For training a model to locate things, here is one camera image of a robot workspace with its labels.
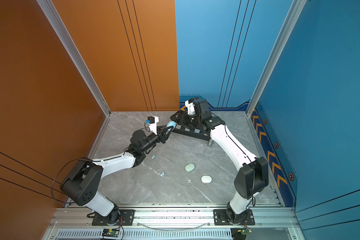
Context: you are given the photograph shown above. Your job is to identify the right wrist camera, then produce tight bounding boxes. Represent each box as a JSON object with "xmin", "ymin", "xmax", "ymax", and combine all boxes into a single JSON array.
[{"xmin": 185, "ymin": 99, "xmax": 209, "ymax": 116}]

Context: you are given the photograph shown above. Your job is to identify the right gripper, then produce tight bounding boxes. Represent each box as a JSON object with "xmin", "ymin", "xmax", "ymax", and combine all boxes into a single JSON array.
[{"xmin": 170, "ymin": 110, "xmax": 203, "ymax": 129}]

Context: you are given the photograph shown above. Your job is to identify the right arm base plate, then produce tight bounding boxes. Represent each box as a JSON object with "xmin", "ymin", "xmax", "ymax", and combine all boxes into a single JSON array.
[{"xmin": 213, "ymin": 209, "xmax": 256, "ymax": 226}]

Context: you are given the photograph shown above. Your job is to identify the black white chessboard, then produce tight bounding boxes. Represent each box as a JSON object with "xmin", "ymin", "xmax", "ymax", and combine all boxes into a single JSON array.
[{"xmin": 173, "ymin": 125, "xmax": 211, "ymax": 141}]

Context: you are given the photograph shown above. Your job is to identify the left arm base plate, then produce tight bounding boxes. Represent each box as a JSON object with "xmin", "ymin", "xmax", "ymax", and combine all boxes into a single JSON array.
[{"xmin": 92, "ymin": 209, "xmax": 135, "ymax": 227}]

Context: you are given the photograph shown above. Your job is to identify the aluminium corner post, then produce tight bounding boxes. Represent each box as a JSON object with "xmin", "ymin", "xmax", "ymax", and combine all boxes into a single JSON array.
[
  {"xmin": 37, "ymin": 0, "xmax": 111, "ymax": 117},
  {"xmin": 246, "ymin": 0, "xmax": 307, "ymax": 118}
]

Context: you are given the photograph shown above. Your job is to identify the green circuit board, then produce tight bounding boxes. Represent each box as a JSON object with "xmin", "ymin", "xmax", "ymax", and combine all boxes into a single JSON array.
[
  {"xmin": 102, "ymin": 229, "xmax": 121, "ymax": 240},
  {"xmin": 238, "ymin": 228, "xmax": 252, "ymax": 236}
]

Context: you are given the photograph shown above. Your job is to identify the white earbud case front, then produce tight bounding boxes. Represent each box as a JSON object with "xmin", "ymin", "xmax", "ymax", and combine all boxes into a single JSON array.
[{"xmin": 201, "ymin": 175, "xmax": 212, "ymax": 184}]

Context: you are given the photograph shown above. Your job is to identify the green circuit board left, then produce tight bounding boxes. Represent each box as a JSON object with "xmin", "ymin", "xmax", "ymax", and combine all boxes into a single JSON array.
[{"xmin": 102, "ymin": 229, "xmax": 121, "ymax": 240}]

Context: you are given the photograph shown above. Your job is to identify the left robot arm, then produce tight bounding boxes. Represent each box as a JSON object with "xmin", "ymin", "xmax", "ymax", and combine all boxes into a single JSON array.
[{"xmin": 60, "ymin": 123, "xmax": 176, "ymax": 225}]

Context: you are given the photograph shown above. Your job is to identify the light blue earbud case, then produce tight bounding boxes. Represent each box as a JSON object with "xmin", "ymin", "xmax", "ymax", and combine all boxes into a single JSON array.
[{"xmin": 167, "ymin": 121, "xmax": 177, "ymax": 129}]

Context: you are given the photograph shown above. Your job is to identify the right aluminium corner post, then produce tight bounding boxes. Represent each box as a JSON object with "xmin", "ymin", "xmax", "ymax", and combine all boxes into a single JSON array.
[{"xmin": 246, "ymin": 0, "xmax": 307, "ymax": 118}]

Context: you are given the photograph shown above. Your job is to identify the white earbud case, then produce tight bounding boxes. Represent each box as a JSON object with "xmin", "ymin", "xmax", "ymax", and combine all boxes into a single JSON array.
[
  {"xmin": 185, "ymin": 164, "xmax": 196, "ymax": 173},
  {"xmin": 201, "ymin": 175, "xmax": 212, "ymax": 184}
]

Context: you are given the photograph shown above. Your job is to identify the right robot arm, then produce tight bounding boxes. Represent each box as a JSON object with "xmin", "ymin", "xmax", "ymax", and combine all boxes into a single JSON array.
[{"xmin": 170, "ymin": 110, "xmax": 269, "ymax": 226}]

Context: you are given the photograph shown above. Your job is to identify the aluminium front rail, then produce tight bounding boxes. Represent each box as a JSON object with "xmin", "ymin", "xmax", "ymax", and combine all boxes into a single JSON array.
[{"xmin": 48, "ymin": 204, "xmax": 300, "ymax": 229}]

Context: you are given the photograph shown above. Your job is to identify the green circuit board right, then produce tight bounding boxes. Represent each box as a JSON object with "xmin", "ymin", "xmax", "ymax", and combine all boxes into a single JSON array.
[{"xmin": 238, "ymin": 228, "xmax": 252, "ymax": 236}]

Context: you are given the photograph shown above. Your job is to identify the left aluminium corner post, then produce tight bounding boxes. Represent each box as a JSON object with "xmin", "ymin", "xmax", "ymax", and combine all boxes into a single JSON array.
[{"xmin": 37, "ymin": 0, "xmax": 111, "ymax": 117}]

